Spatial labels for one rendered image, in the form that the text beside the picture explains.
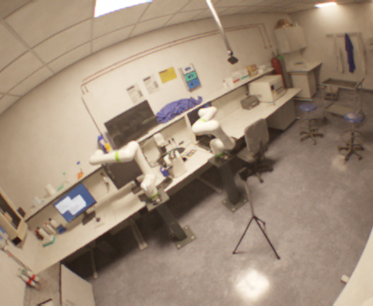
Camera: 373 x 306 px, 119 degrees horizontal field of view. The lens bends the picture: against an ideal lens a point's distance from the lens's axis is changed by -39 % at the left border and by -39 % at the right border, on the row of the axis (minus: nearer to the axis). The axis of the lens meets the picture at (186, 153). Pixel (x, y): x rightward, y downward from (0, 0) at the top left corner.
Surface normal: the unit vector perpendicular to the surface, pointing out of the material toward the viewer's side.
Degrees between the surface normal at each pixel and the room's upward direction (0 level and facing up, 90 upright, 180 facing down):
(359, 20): 90
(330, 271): 0
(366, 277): 0
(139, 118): 86
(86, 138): 90
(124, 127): 86
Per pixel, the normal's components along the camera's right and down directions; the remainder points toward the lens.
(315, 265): -0.37, -0.82
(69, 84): 0.49, 0.23
